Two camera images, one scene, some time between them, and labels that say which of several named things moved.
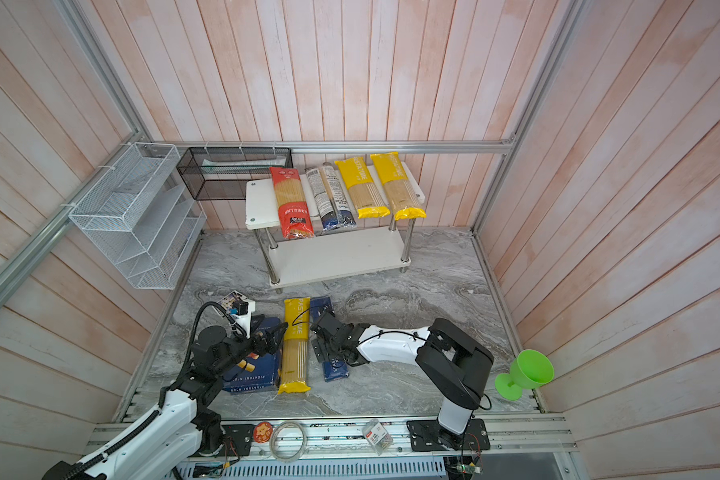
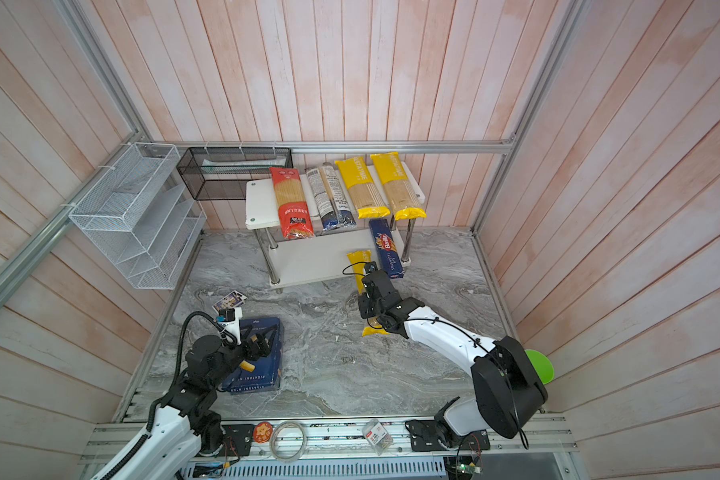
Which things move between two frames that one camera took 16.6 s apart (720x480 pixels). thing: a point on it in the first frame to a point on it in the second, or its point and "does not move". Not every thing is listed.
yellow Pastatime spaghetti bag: (405, 202) does not move
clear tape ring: (273, 436) does not move
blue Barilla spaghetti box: (335, 370) to (387, 253)
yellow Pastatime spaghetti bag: (296, 345) to (358, 259)
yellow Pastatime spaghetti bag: (362, 188) does not move
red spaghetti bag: (292, 204) does not move
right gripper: (321, 348) to (364, 304)
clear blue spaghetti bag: (334, 212) does not move
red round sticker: (263, 432) does not move
